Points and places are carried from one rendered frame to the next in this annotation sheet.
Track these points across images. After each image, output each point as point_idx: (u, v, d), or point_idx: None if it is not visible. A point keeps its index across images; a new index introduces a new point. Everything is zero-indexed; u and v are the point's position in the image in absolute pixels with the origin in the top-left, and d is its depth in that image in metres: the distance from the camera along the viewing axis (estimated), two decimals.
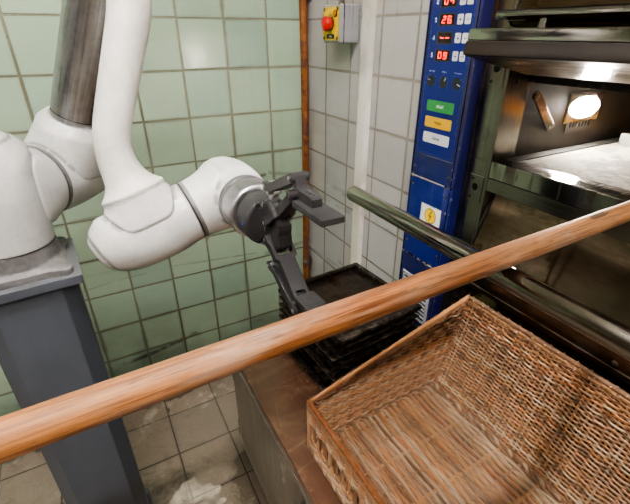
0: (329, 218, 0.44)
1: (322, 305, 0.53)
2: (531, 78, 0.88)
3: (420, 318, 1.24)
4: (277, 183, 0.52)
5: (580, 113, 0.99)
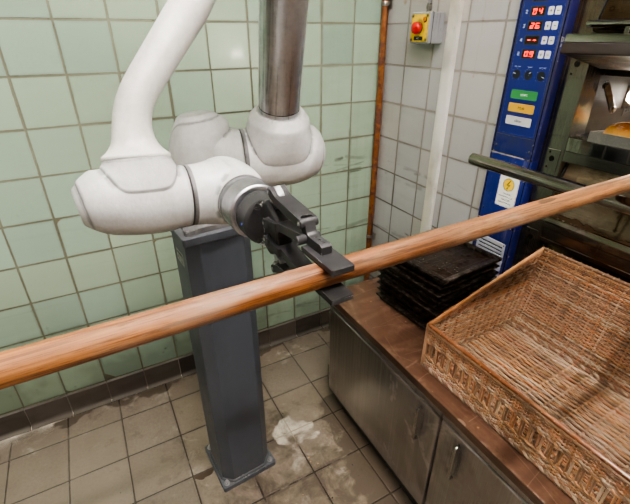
0: (339, 267, 0.44)
1: None
2: (603, 71, 1.13)
3: None
4: (284, 210, 0.52)
5: None
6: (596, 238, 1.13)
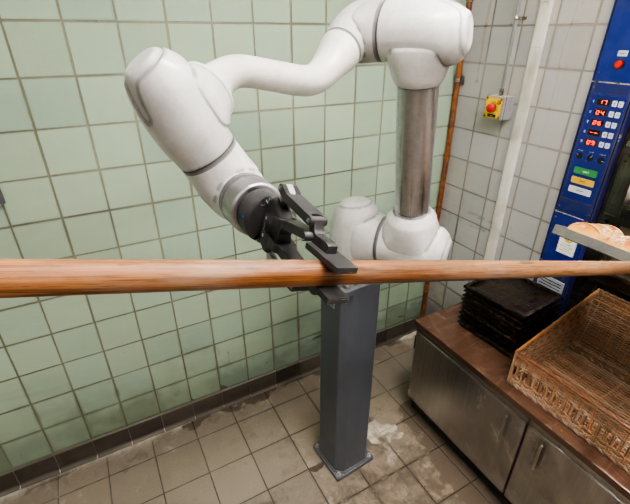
0: (344, 266, 0.45)
1: None
2: None
3: None
4: (295, 206, 0.52)
5: None
6: None
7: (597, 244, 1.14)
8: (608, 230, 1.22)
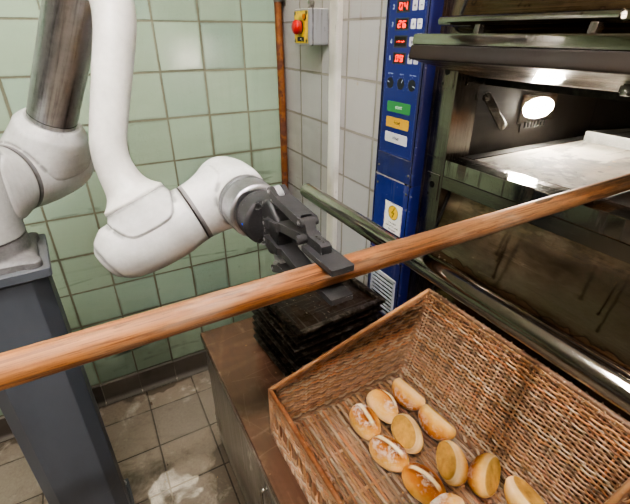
0: (339, 267, 0.44)
1: None
2: (481, 80, 0.92)
3: (387, 312, 1.28)
4: (284, 209, 0.52)
5: (533, 114, 1.04)
6: None
7: None
8: (392, 404, 1.00)
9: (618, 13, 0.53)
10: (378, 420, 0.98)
